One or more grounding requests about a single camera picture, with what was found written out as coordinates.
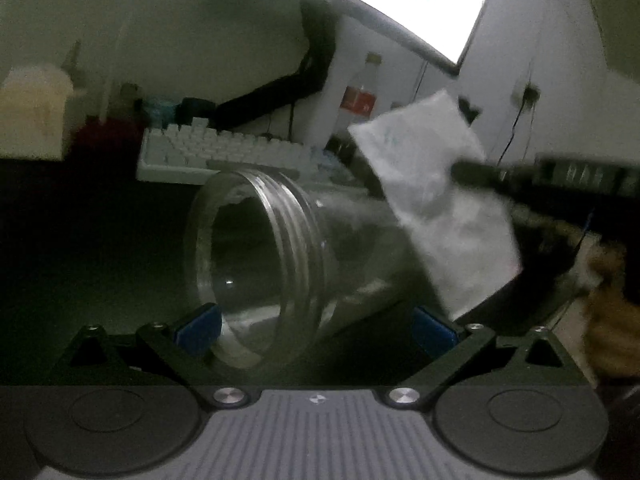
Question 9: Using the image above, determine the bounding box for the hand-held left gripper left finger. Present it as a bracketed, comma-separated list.
[55, 304, 249, 409]

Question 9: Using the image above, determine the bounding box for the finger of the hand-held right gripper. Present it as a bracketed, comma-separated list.
[450, 156, 640, 206]

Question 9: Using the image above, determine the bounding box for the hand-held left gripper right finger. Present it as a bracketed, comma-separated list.
[385, 306, 583, 409]

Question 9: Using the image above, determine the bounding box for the white paper tissue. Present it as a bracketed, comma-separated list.
[347, 89, 523, 321]

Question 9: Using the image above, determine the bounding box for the clear glass jar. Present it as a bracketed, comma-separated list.
[184, 167, 446, 372]

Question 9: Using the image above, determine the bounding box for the person's right hand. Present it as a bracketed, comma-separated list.
[575, 240, 640, 378]

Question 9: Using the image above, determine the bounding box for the black forked stand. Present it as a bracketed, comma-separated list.
[459, 95, 482, 124]

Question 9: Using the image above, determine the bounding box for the red label plastic bottle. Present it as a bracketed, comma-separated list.
[337, 52, 383, 133]

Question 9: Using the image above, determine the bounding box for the white mechanical keyboard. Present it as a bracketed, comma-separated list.
[136, 117, 362, 186]

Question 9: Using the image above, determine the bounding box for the curved computer monitor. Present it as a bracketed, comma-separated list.
[272, 0, 502, 77]

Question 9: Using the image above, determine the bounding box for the dark red box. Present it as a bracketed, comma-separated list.
[72, 117, 146, 158]

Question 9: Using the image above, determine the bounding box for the dark blue cup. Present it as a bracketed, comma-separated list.
[180, 97, 217, 122]

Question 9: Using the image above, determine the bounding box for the beige tissue box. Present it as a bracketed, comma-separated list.
[0, 64, 77, 161]

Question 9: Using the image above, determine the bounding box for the black power cable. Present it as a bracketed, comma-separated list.
[499, 102, 527, 163]

